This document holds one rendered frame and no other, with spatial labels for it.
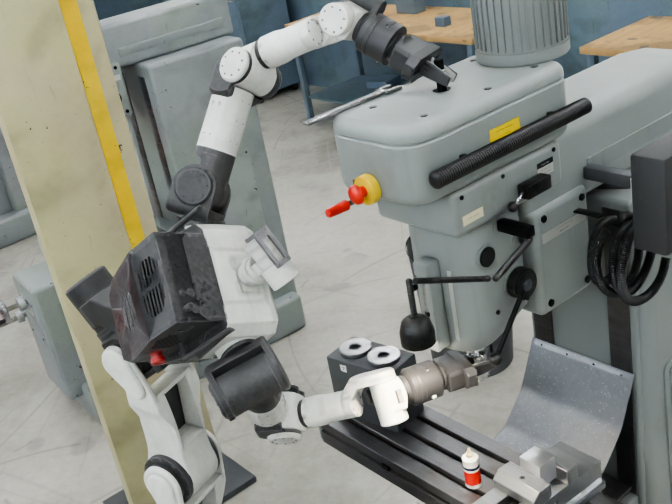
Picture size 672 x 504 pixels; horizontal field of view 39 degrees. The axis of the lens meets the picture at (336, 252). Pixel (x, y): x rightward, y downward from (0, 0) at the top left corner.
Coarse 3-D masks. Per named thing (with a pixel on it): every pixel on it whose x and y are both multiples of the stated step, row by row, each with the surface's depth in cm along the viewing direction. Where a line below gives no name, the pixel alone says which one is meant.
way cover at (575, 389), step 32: (544, 352) 251; (544, 384) 250; (576, 384) 243; (608, 384) 236; (512, 416) 255; (544, 416) 248; (576, 416) 242; (608, 416) 235; (512, 448) 248; (576, 448) 239; (608, 448) 233
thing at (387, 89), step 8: (384, 88) 195; (392, 88) 193; (400, 88) 194; (368, 96) 191; (376, 96) 191; (344, 104) 189; (352, 104) 188; (328, 112) 185; (336, 112) 185; (312, 120) 182; (320, 120) 183
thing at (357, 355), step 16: (336, 352) 259; (352, 352) 255; (368, 352) 256; (384, 352) 253; (400, 352) 254; (336, 368) 258; (352, 368) 253; (368, 368) 249; (400, 368) 248; (336, 384) 261; (368, 416) 258; (416, 416) 257
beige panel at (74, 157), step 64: (0, 0) 298; (64, 0) 310; (0, 64) 302; (64, 64) 315; (64, 128) 320; (128, 128) 336; (64, 192) 326; (128, 192) 341; (64, 256) 331; (128, 448) 366
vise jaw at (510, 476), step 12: (504, 468) 215; (516, 468) 214; (504, 480) 213; (516, 480) 211; (528, 480) 210; (540, 480) 209; (504, 492) 213; (516, 492) 210; (528, 492) 208; (540, 492) 206
